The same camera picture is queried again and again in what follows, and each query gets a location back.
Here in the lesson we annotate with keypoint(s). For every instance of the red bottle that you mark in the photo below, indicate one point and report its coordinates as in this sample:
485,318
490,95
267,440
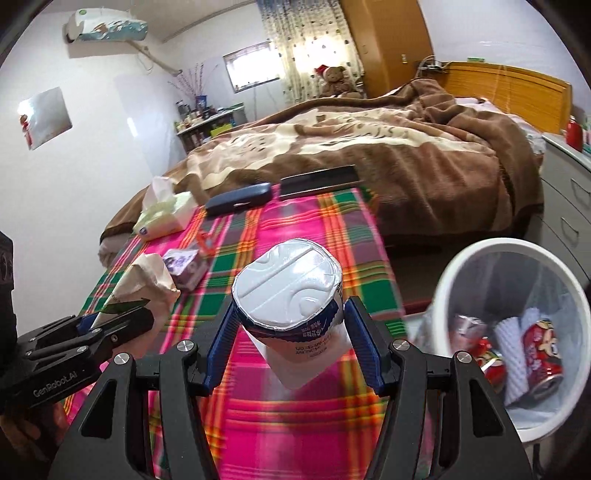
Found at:
574,134

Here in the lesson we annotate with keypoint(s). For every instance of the white yogurt cup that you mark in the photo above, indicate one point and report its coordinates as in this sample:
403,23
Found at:
286,277

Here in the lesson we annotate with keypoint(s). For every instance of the silver wall poster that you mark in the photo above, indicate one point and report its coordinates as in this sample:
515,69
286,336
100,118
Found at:
46,117

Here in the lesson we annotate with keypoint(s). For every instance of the wooden bed headboard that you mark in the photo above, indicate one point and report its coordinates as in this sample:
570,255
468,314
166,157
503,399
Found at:
508,87

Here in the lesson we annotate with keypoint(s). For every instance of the wooden wardrobe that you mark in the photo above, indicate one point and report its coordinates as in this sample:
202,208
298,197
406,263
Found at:
392,41

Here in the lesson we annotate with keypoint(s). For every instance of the dark blue glasses case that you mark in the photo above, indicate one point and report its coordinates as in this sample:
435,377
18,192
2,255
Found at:
238,198

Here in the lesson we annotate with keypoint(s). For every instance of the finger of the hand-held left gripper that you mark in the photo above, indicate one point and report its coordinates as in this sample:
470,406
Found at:
60,328
115,334

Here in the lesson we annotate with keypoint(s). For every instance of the patterned window curtain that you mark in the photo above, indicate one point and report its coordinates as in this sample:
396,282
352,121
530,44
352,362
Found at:
309,46

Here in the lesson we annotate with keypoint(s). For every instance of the brown beige fleece blanket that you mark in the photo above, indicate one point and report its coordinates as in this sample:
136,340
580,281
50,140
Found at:
415,161

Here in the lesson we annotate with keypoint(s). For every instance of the beige white paper bag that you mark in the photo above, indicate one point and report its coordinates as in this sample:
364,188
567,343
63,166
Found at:
147,277

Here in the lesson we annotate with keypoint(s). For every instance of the pink green plaid cloth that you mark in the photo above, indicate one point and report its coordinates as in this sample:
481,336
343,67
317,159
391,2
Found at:
295,429

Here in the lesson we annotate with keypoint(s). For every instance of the vase with dry branches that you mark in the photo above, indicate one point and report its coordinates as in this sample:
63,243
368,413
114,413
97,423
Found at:
196,87

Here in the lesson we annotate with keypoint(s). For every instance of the black smartphone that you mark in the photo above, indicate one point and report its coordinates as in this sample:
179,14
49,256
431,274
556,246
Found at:
318,181

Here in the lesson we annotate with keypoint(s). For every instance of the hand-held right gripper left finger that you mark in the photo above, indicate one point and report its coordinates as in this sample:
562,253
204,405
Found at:
217,344

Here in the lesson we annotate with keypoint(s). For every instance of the white bedside cabinet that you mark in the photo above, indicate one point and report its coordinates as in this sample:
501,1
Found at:
568,198

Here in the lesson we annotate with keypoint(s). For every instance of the orange plastic wrapper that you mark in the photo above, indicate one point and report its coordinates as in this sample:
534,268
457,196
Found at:
205,240

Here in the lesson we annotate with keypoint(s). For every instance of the purple snack packet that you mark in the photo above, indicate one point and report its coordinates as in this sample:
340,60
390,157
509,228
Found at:
184,267

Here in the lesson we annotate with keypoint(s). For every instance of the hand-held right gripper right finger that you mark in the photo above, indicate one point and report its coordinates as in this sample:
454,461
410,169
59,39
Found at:
364,344

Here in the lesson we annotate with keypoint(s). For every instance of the white air conditioner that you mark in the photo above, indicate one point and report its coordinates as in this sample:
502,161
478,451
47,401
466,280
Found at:
106,25

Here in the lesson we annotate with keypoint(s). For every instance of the green white tissue pack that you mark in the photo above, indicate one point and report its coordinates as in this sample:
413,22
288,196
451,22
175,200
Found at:
161,217

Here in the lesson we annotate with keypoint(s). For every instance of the white round waste bin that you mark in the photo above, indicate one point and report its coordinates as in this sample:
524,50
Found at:
498,251

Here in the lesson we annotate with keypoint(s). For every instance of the white air conditioner pipe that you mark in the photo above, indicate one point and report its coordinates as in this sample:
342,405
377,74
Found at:
159,60

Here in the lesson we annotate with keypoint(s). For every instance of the person's left hand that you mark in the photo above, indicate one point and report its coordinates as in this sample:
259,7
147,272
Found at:
27,438

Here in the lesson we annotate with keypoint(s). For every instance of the clear bin liner bag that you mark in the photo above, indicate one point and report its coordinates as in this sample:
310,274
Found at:
554,295

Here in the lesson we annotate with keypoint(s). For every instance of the small wall window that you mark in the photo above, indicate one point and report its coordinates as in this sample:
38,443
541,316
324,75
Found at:
249,67

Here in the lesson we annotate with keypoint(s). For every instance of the red cartoon drink can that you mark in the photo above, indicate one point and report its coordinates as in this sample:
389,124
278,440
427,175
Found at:
542,355
487,362

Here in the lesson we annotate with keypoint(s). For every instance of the brown teddy bear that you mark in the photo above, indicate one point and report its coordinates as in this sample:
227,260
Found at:
337,81

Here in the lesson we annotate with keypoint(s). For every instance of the cluttered side table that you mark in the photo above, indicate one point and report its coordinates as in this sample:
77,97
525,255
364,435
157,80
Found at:
207,124

